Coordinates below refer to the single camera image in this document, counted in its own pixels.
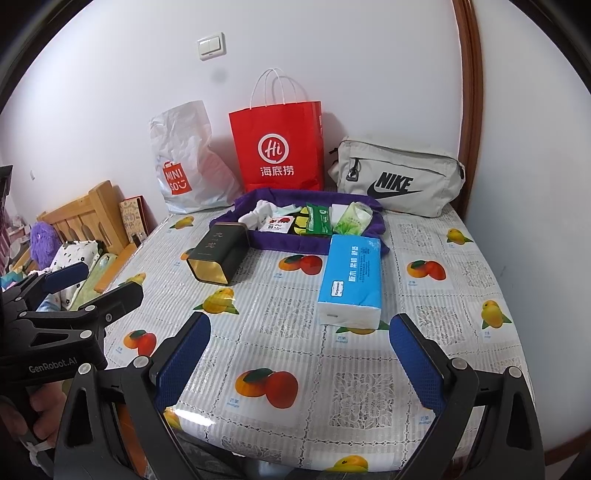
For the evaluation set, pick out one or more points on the blue tissue pack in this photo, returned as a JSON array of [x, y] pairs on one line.
[[351, 277]]

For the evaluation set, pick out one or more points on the dark green tin box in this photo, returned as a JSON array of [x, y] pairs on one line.
[[219, 254]]

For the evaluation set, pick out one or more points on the wooden headboard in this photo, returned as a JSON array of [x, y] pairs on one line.
[[87, 217]]

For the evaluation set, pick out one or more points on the red striped curtain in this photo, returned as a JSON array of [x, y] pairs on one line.
[[9, 244]]

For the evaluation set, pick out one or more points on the green blanket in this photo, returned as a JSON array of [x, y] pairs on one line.
[[94, 277]]

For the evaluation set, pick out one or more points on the purple plush toy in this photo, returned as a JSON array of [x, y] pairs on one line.
[[44, 244]]

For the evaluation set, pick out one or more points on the yellow soft pouch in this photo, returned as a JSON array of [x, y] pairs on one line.
[[301, 222]]

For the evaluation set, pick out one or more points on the patterned book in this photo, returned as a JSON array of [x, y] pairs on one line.
[[134, 216]]

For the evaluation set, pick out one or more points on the purple cloth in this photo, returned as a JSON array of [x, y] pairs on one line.
[[277, 242]]

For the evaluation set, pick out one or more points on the white plastic bag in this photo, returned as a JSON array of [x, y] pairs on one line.
[[189, 170]]

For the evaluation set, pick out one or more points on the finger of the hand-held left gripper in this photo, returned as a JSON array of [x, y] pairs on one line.
[[111, 302], [69, 275]]

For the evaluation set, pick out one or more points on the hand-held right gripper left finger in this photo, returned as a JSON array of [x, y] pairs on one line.
[[182, 364]]

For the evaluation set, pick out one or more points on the red paper bag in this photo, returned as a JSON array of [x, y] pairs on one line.
[[277, 147]]

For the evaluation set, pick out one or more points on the green tissue packet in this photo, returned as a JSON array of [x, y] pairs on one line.
[[353, 220]]

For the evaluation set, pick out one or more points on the white light switch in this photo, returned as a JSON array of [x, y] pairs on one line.
[[212, 46]]

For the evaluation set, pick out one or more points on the green snack packet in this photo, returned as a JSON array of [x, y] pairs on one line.
[[318, 218]]

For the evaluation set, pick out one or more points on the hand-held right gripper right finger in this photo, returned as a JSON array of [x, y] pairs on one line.
[[418, 369]]

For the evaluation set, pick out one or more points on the grey waist bag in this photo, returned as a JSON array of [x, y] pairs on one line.
[[397, 180]]

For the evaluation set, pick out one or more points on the fruit print tablecloth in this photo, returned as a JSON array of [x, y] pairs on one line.
[[286, 323]]

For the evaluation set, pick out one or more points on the red and white packet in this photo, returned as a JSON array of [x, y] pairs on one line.
[[276, 226]]

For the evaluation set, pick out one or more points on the person's left hand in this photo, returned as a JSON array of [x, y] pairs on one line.
[[44, 417]]

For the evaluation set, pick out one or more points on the floral pillow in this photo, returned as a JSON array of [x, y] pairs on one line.
[[74, 254]]

